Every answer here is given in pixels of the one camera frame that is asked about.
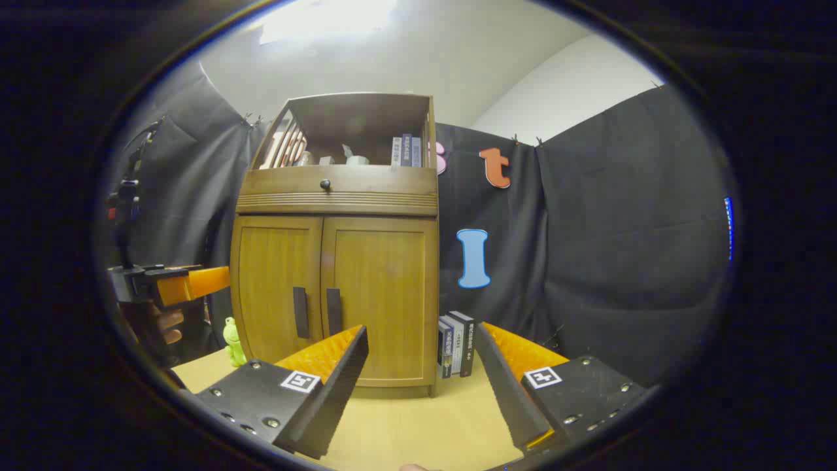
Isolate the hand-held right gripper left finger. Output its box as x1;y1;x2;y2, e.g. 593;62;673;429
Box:
195;324;369;460

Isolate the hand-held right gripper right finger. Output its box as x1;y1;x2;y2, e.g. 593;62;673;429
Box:
473;321;649;452

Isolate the black door handle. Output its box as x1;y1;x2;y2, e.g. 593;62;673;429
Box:
292;287;311;339
326;288;343;336

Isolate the wooden double-door shoe cabinet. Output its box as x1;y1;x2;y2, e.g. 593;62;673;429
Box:
230;92;440;398

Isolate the black spine book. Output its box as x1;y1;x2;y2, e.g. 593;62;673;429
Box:
451;311;475;377

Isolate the green frog toy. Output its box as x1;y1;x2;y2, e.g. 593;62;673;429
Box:
222;317;248;367

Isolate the white spine book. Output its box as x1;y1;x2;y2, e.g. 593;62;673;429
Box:
445;315;465;375

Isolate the navy spine book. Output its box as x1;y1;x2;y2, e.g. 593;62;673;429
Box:
437;321;453;379

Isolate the black backdrop cloth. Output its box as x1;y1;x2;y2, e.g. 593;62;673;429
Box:
108;62;736;387

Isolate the wooden drawer with black knob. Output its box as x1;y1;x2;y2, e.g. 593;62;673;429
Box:
237;165;439;217

